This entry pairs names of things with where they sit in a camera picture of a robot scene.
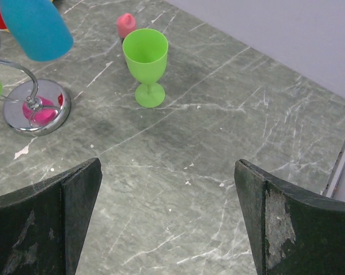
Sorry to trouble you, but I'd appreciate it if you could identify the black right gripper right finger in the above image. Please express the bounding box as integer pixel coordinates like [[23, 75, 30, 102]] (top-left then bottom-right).
[[234, 159, 345, 274]]

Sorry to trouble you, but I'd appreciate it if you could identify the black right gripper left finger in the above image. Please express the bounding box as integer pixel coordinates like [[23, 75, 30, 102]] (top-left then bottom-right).
[[0, 158, 102, 274]]

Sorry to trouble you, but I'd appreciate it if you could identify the blue wine glass front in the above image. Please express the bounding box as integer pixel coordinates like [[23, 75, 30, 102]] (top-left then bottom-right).
[[0, 0, 74, 62]]

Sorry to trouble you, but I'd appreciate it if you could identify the green wine glass back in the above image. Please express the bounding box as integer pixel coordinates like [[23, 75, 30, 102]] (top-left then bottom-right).
[[122, 28, 169, 108]]

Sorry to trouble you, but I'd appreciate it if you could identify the chrome wine glass rack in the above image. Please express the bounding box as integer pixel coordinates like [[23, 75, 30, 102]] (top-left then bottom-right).
[[0, 15, 72, 137]]

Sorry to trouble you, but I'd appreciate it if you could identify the aluminium mounting rail frame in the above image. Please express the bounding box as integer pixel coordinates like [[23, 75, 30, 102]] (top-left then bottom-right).
[[322, 140, 345, 198]]

